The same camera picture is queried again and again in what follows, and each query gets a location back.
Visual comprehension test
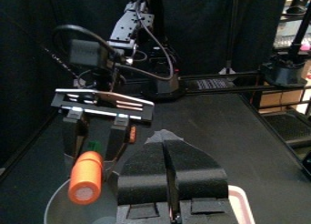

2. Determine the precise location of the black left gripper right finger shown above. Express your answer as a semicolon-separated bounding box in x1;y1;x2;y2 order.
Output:
163;139;239;224

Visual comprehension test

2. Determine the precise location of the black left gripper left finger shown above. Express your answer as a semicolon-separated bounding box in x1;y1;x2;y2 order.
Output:
115;139;175;224

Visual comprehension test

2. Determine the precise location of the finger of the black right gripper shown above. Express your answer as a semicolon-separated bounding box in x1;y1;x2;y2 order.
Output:
103;113;137;175
61;107;89;160

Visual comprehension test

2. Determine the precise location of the orange toy carrot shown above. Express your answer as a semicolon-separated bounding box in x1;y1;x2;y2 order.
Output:
67;140;105;206

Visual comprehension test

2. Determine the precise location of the grey bowl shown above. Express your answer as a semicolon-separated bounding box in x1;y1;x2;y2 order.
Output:
43;170;123;224

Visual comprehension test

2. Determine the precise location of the grey tape piece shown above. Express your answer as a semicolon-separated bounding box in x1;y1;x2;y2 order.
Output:
144;128;184;144

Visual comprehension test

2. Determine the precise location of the pink plate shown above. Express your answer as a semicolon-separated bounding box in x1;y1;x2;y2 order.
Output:
227;185;258;224

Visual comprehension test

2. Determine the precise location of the black ribbed floor mat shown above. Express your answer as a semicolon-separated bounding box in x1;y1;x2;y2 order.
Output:
263;111;311;148

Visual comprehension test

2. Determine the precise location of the brown cardboard box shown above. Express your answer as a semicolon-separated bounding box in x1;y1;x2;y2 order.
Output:
259;90;304;111

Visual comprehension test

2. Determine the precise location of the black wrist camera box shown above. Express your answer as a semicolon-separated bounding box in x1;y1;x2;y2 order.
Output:
65;38;103;67

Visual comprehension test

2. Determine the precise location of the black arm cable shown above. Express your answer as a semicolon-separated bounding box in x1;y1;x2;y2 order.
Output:
116;5;176;82

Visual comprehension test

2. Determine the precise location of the black camera cable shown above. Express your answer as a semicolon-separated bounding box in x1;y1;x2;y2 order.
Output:
51;24;125;62

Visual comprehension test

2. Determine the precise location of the black aluminium frame rail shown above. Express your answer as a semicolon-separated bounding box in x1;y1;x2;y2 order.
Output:
177;70;311;95

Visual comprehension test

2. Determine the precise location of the black vertical frame pole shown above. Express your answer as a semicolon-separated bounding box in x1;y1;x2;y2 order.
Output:
224;0;240;71

